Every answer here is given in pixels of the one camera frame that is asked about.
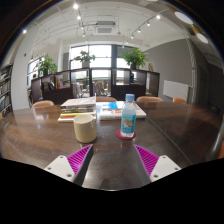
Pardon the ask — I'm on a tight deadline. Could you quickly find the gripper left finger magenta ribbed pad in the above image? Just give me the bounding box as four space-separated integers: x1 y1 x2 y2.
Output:
44 144 93 186

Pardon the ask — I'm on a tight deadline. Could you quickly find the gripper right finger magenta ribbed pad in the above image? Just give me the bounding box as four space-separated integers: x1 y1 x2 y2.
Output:
134 145 180 185

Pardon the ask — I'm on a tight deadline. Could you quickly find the clear water bottle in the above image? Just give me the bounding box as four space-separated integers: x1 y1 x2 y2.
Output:
120 94 136 138

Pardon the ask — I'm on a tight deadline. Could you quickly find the cream ceramic mug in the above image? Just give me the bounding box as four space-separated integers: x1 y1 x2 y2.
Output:
73 114 96 143

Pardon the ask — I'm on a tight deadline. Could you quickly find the red round coaster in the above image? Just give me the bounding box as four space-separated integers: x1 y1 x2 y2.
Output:
116 128 136 140

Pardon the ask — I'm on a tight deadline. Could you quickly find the stack of books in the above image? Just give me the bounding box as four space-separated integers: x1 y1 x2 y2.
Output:
58 96 96 122

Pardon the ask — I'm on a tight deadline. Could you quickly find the large flat magazine book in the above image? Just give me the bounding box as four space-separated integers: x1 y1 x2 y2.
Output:
99 101 146 120

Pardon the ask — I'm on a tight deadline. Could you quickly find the orange chair right side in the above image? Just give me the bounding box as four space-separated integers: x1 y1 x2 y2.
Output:
218 140 224 159

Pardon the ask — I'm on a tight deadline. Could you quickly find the orange chair centre right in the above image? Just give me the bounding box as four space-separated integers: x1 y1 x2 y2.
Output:
136 96 163 102

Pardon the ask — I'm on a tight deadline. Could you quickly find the orange chair far left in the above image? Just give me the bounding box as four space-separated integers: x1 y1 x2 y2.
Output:
32 100 54 108

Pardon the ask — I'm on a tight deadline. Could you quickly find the orange chair far right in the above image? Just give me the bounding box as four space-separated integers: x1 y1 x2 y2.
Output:
173 98 186 103

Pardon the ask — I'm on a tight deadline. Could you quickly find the orange chair behind books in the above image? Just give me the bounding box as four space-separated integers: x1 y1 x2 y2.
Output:
96 96 117 102

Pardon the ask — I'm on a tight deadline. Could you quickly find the dark wooden shelf divider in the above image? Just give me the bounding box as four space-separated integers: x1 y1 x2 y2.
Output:
31 67 160 104

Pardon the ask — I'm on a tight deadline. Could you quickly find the left potted plant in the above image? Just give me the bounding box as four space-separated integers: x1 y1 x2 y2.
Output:
36 54 57 76

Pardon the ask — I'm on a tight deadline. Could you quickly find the potted plant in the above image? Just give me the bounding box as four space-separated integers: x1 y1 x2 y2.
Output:
75 51 95 68
36 54 57 76
122 48 147 69

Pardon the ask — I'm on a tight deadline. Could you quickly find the middle potted plant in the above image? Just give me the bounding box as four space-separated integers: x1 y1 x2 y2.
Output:
75 51 95 68

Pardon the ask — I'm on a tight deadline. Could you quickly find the right potted plant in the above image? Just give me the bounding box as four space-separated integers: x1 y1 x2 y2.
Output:
122 48 147 69

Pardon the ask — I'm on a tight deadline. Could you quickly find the gold pendant lamp far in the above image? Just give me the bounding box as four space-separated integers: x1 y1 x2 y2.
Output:
191 24 209 44

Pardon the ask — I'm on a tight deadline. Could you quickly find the gold pendant lamp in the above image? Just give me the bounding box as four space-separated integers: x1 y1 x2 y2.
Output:
191 24 209 44
167 5 193 25

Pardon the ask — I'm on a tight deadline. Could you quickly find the ceiling air conditioner unit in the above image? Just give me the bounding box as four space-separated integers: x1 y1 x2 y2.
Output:
95 21 116 35

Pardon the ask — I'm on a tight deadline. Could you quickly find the gold pendant lamp near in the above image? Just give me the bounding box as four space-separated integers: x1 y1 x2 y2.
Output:
167 5 193 25

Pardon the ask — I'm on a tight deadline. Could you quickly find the white board against wall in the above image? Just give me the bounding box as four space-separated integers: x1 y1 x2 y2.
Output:
163 80 189 100

